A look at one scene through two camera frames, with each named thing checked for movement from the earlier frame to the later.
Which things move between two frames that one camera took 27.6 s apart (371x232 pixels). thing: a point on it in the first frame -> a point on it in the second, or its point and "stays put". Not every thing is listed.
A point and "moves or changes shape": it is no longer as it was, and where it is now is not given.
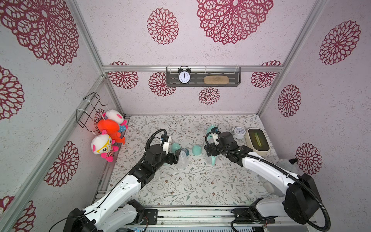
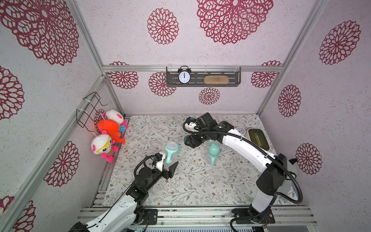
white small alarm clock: [238, 132] stays put
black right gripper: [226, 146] -> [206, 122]
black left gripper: [171, 160] -> [171, 171]
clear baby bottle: [183, 161] moves or changes shape
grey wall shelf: [198, 74] stays put
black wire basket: [84, 116] stays put
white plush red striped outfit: [103, 144] stays put
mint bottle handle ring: [213, 159] stays put
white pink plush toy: [114, 115] stays put
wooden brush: [216, 79] stays put
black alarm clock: [184, 75] stays put
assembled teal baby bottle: [196, 150] moves or changes shape
